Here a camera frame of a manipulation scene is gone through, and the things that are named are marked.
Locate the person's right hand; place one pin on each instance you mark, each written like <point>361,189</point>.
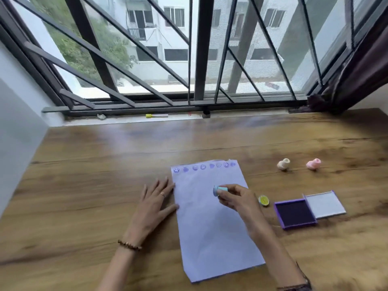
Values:
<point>244,204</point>

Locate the person's left hand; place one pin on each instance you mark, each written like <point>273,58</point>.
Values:
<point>148,213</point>

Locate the person's left little finger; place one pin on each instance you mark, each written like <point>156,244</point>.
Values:
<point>144,193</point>

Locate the person's left middle finger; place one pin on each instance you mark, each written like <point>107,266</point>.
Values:
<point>163,187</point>

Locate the person's left thumb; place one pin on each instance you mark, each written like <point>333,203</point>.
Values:
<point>171,210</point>

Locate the person's right thumb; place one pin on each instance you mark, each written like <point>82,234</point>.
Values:
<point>226,196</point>

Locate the light blue stamp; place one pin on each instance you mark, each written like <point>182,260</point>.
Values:
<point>218,190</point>

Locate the white paper sheet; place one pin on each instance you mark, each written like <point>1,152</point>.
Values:
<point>209,230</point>

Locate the person's right forearm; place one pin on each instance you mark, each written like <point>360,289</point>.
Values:
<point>274,257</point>

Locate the person's left forearm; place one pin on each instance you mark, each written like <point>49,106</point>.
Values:
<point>116,271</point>

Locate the yellow stamp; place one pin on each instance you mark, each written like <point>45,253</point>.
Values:
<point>264,200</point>

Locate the cream stamp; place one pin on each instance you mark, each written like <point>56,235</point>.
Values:
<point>283,164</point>

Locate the purple ink pad case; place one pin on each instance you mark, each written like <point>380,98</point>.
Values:
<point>295,213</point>

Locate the yellow capped white marker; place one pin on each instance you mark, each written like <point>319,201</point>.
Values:
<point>156,116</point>

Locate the black window latch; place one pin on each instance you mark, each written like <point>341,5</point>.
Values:
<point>206,113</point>

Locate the crumpled white scrap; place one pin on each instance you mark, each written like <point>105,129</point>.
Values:
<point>101,116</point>

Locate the pink stamp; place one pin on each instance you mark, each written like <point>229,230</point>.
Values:
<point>313,164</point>

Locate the dark metal window grille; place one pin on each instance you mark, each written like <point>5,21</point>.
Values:
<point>133,42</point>

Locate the white apartment building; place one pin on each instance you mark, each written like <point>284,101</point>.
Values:
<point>169,33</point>

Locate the green tree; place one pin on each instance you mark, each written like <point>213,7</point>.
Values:
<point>78,48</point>

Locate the dark brown curtain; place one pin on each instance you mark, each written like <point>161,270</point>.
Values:
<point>357,72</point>

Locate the dark window frame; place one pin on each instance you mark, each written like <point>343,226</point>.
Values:
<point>203,48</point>

